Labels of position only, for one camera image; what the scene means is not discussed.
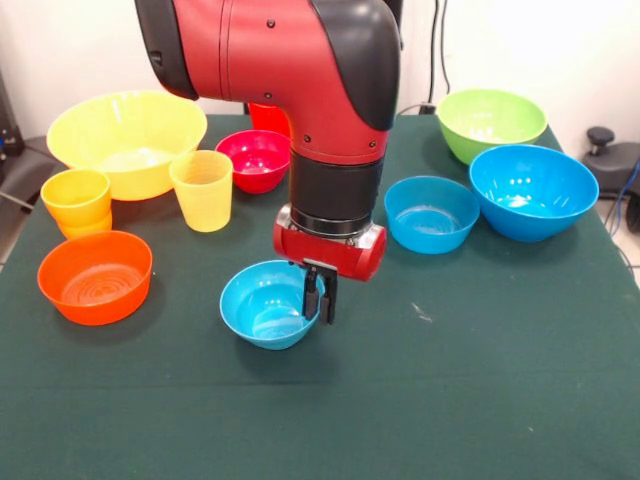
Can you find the black equipment box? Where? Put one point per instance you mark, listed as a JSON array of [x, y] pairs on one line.
[[7, 130]]

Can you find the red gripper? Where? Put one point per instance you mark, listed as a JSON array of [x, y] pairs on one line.
[[340, 257]]

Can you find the small light blue bowl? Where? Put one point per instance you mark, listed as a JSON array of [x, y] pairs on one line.
[[265, 330]]

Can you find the orange bowl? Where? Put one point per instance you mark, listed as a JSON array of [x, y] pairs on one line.
[[95, 300]]

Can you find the magenta bowl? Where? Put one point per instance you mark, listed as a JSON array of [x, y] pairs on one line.
[[250, 170]]

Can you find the orange cup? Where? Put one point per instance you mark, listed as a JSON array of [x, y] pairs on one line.
[[82, 231]]

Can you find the large blue bowl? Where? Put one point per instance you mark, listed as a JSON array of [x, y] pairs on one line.
[[530, 220]]

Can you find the green bowl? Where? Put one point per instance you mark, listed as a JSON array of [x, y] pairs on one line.
[[480, 120]]

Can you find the flat-bottomed blue bowl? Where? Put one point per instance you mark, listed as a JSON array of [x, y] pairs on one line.
[[430, 240]]

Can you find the red cup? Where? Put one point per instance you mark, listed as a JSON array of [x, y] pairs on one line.
[[265, 122]]

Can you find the dark green tablecloth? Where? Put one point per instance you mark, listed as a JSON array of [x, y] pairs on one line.
[[320, 400]]

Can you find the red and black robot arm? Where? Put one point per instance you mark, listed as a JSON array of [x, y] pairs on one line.
[[280, 50]]

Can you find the large yellow bowl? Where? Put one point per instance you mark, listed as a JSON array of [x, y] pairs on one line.
[[125, 125]]

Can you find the black pedestal foot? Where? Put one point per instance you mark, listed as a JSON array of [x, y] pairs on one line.
[[600, 140], [25, 167]]

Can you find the pale yellow cup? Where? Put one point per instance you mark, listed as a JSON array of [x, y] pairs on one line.
[[202, 205]]

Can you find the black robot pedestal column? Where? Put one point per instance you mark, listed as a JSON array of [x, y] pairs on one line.
[[243, 109]]

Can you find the amber yellow cup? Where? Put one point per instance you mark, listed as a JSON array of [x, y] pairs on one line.
[[75, 205]]

